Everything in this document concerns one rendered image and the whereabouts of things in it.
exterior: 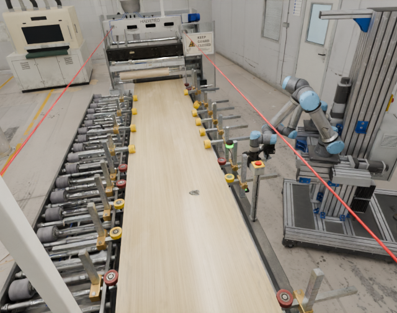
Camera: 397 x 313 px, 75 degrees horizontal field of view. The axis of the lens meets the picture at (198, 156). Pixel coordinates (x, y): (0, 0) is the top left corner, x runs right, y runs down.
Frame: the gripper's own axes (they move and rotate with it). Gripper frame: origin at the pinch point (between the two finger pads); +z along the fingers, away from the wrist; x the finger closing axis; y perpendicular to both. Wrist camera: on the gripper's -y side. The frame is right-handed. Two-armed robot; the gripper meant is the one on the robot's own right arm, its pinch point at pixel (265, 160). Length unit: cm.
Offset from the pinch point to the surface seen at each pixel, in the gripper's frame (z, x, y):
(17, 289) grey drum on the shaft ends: -5, -88, -183
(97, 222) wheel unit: -19, -61, -139
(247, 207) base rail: 12, -43, -32
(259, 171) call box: -36, -58, -31
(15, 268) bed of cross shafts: -4, -72, -191
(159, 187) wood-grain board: -9, -24, -99
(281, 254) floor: 82, -45, 5
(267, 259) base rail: 12, -91, -35
